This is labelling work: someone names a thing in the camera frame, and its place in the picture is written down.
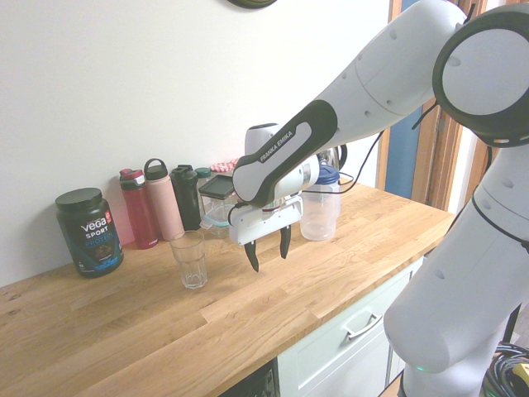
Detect clear pitcher with blue lid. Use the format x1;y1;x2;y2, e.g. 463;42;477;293
299;163;342;242

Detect black under-counter appliance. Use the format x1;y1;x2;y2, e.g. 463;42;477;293
224;357;280;397

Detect black round wall object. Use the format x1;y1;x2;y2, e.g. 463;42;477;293
226;0;279;9

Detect clear faceted drinking glass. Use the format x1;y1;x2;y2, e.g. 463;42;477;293
169;230;208;291

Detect red water bottle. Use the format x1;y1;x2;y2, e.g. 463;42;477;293
118;167;160;251

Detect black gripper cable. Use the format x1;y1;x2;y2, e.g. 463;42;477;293
301;129;385;196

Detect pale green cabinet drawer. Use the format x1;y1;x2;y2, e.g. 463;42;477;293
275;255;427;397

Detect glass jar with black lid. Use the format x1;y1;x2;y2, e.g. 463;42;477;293
198;174;237;222

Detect silver drawer handle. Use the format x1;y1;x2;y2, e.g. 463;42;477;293
341;311;384;342

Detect stainless steel kettle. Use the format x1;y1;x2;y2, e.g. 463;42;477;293
317;144;350;175

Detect yellow power box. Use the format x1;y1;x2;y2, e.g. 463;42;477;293
508;358;529;397

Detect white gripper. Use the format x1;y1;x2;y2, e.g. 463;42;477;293
229;195;305;274

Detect glass container with blue clips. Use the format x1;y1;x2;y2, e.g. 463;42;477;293
199;209;233;240

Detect coiled black cables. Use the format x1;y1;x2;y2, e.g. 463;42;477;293
484;342;529;397

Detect black Vega protein tub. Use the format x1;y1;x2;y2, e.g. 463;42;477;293
55;187;126;280

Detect pink insulated bottle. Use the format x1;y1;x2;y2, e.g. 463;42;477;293
143;157;186;242

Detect black shaker bottle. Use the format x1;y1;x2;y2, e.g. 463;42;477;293
169;164;203;232

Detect blue door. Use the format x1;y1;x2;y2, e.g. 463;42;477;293
387;103;423;204

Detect wooden door frame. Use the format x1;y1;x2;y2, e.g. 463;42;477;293
374;0;466;217

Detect clear bottle with green cap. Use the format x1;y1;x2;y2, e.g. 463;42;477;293
193;166;217;220

